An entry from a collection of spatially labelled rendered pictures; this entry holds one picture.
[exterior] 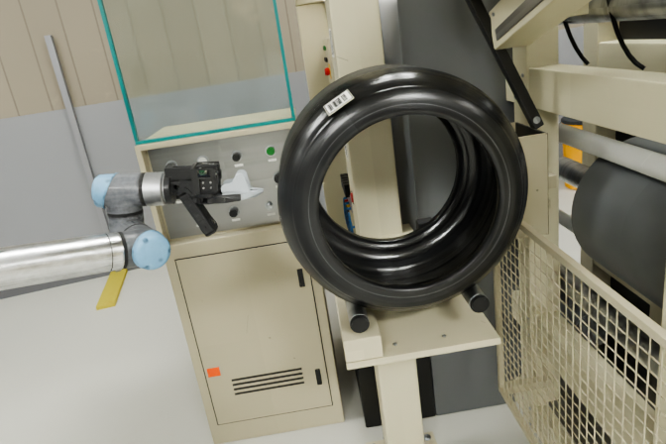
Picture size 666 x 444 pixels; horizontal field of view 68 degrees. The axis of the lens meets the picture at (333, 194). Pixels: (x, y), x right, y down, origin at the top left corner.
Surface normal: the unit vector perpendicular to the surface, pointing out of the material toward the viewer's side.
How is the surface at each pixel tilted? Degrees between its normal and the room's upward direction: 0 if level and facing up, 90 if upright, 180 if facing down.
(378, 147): 90
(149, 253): 90
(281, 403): 90
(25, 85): 90
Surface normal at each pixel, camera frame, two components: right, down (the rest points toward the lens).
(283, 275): 0.08, 0.29
